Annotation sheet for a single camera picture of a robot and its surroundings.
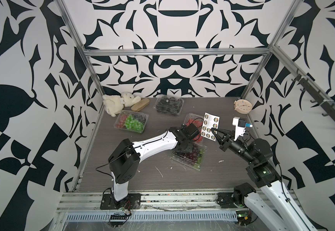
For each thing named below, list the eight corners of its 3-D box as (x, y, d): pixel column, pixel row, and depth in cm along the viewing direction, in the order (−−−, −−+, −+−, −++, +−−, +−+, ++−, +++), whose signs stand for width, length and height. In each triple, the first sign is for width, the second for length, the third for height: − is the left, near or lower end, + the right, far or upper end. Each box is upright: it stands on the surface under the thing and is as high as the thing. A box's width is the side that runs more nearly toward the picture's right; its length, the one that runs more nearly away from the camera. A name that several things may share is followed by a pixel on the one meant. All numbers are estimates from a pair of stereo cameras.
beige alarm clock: (236, 113, 112) (237, 111, 110) (231, 101, 120) (232, 99, 118) (254, 113, 112) (255, 111, 110) (248, 101, 120) (249, 99, 118)
